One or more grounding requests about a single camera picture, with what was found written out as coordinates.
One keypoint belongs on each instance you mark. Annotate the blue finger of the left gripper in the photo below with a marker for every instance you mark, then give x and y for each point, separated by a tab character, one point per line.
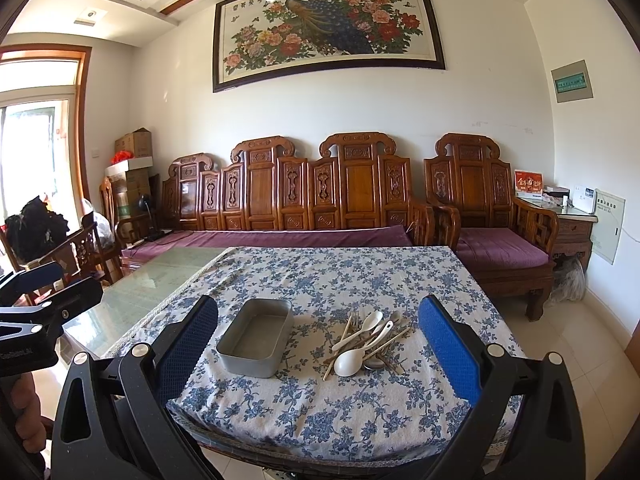
18	284
68	303

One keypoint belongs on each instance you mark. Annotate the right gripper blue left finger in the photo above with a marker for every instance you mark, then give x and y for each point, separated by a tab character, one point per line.
180	346

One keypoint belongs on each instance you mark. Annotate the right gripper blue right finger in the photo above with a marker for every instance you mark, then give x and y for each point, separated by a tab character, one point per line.
446	339

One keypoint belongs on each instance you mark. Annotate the steel spoon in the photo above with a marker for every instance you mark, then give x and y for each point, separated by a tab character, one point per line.
379	362

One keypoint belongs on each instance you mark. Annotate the steel fork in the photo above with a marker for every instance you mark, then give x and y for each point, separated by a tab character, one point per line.
354	325

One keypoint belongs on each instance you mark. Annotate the large white plastic spoon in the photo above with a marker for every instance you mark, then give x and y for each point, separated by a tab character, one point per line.
350	362

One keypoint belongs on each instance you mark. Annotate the light bamboo chopstick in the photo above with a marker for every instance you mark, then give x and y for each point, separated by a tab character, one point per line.
337	347

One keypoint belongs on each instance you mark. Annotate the person's left hand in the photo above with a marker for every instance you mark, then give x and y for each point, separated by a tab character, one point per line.
29	426

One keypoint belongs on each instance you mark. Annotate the wooden chair with bags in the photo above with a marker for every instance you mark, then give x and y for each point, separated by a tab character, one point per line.
39	235

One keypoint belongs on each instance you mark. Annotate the grey metal rectangular tray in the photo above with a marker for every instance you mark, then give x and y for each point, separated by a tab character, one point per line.
254	342

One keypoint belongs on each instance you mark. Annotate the purple armchair cushion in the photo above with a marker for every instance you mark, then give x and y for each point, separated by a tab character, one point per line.
488	249

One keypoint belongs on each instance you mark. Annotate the carved wooden armchair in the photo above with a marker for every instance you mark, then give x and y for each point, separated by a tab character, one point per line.
470	186

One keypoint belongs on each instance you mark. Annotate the blue floral tablecloth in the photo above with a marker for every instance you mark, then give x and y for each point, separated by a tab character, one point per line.
407	411

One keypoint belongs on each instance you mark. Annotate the plastic bag under table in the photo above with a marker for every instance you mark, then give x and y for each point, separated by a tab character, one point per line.
569	281

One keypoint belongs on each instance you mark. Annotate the stacked cardboard boxes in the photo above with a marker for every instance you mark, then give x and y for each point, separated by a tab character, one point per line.
129	173

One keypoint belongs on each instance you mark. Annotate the wooden side table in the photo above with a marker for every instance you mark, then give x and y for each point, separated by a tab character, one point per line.
562	232

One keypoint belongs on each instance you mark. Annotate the red calendar card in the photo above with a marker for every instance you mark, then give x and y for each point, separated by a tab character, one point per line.
528	184

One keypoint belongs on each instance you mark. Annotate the white device on side table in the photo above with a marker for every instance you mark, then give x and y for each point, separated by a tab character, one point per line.
579	197

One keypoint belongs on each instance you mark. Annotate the carved wooden sofa bench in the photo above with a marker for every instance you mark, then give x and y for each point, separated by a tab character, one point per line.
358	182

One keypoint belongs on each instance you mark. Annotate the framed peacock flower painting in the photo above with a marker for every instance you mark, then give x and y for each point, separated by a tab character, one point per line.
256	40

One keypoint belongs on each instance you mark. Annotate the white wall panel box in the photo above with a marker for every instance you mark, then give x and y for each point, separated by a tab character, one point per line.
607	230

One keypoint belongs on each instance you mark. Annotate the grey green wall box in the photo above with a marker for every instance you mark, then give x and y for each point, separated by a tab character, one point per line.
572	82

